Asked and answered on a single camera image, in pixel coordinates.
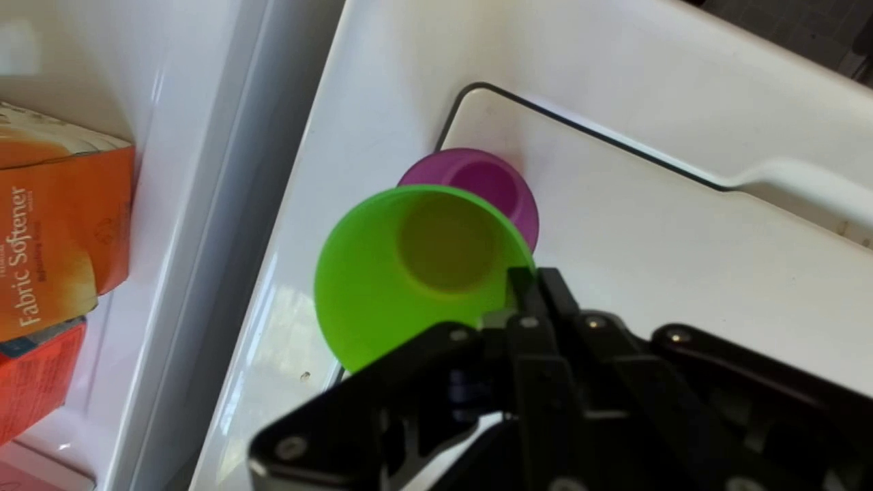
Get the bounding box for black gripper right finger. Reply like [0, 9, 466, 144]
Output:
[535, 264, 594, 367]

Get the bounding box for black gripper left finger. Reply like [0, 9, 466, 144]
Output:
[505, 264, 556, 367]

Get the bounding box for purple plastic cup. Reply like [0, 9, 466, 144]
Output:
[395, 144, 543, 253]

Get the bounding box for green plastic cup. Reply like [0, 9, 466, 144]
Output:
[312, 182, 538, 374]

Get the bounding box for white washing machine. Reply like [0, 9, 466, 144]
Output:
[186, 0, 873, 491]

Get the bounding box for Kirkland fabric softener box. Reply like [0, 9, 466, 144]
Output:
[0, 96, 138, 347]

